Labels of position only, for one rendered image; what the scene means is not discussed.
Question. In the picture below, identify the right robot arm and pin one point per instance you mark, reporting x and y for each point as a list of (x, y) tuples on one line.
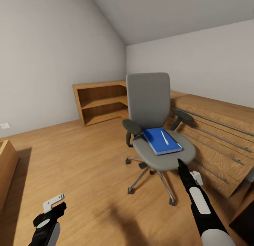
[(210, 227)]

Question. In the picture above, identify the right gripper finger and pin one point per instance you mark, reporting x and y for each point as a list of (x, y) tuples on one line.
[(181, 163)]

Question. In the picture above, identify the folder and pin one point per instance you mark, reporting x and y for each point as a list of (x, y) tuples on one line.
[(156, 140)]

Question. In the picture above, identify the swivel chair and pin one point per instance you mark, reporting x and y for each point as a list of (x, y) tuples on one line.
[(148, 96)]

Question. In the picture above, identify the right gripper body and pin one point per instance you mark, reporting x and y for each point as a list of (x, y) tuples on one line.
[(184, 173)]

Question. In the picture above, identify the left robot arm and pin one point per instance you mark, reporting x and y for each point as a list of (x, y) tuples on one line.
[(47, 228)]

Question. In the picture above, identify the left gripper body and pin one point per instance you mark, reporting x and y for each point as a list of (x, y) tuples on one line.
[(57, 211)]

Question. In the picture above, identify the bed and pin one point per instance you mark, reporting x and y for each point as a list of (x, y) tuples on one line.
[(8, 161)]

